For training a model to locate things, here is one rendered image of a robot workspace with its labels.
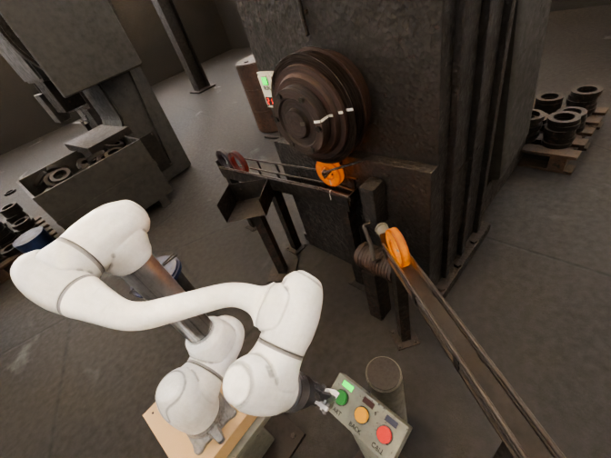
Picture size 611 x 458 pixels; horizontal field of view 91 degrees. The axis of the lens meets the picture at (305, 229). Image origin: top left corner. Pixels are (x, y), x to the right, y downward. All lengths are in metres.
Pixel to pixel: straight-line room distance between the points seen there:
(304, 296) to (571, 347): 1.50
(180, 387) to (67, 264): 0.54
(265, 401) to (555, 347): 1.52
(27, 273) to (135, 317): 0.27
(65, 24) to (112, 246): 2.89
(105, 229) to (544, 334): 1.85
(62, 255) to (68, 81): 2.77
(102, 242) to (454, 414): 1.49
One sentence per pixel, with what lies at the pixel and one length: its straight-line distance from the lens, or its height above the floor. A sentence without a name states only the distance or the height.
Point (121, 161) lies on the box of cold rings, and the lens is 3.47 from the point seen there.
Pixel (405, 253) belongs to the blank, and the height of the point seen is 0.74.
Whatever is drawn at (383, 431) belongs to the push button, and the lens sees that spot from 1.00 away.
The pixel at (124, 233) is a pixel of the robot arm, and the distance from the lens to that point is 0.91.
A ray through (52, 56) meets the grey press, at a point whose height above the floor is 1.55.
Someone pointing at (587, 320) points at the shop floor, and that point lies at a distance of 2.03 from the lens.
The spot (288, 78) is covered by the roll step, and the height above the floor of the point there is 1.27.
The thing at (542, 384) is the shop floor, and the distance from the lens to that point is 1.79.
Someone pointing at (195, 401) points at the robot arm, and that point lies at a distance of 1.20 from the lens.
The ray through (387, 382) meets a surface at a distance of 1.14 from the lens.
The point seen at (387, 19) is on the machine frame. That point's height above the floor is 1.39.
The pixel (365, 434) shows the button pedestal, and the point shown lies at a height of 0.59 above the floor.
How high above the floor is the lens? 1.58
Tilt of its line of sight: 40 degrees down
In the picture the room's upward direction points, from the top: 19 degrees counter-clockwise
